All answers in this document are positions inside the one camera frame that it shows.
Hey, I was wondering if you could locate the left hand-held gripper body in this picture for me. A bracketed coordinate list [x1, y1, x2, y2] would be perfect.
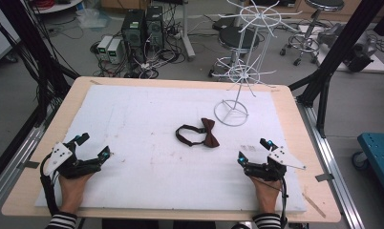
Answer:
[42, 141, 102, 179]

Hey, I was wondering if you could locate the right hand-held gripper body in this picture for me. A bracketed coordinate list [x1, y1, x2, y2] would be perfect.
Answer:
[243, 145, 307, 182]

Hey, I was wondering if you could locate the brown bow tie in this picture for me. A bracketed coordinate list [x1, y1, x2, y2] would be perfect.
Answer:
[175, 117, 221, 149]

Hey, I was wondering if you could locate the white wire display rack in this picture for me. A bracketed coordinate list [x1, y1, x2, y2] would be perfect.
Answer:
[211, 0, 303, 128]

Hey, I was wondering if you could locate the person's right hand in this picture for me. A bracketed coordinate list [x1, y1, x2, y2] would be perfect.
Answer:
[248, 175, 283, 215]

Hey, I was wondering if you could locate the person's left hand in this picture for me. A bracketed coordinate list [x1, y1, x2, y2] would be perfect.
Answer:
[58, 173, 95, 216]

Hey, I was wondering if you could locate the striped right sleeve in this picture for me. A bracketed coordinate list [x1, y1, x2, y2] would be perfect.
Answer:
[252, 212, 282, 229]

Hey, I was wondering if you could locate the striped sleeve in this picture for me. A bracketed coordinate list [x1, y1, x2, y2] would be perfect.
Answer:
[252, 212, 282, 229]
[46, 211, 78, 229]

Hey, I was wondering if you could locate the wooden stick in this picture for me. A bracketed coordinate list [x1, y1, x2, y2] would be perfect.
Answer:
[301, 192, 328, 219]

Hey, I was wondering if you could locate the striped left sleeve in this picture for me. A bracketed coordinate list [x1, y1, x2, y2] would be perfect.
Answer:
[46, 211, 78, 229]

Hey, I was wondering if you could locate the white foam mat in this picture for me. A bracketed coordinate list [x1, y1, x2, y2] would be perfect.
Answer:
[34, 84, 308, 214]

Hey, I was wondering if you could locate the white power supply unit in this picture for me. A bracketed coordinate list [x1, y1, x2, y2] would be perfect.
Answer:
[96, 34, 114, 61]
[106, 38, 124, 65]

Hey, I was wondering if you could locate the blue cart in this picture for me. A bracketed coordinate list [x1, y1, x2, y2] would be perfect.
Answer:
[352, 132, 384, 204]

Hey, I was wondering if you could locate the black round stool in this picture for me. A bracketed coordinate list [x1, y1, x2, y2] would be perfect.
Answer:
[279, 0, 346, 67]
[207, 26, 261, 78]

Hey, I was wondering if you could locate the black computer tower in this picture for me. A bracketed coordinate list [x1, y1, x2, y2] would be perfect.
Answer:
[120, 9, 147, 63]
[145, 5, 165, 52]

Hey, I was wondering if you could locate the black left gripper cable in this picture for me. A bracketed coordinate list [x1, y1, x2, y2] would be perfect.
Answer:
[39, 152, 61, 217]

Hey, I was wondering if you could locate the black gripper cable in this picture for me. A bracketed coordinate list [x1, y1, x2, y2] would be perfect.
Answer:
[251, 177, 289, 229]
[39, 152, 61, 217]

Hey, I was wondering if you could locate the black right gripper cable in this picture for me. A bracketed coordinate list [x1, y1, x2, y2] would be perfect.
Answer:
[251, 177, 289, 229]

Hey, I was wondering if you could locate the black metal frame post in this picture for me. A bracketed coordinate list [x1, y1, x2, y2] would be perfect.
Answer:
[0, 0, 81, 128]
[288, 0, 384, 138]

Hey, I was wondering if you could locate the tangle of floor cables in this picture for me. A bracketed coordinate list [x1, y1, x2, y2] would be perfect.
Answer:
[90, 18, 188, 80]

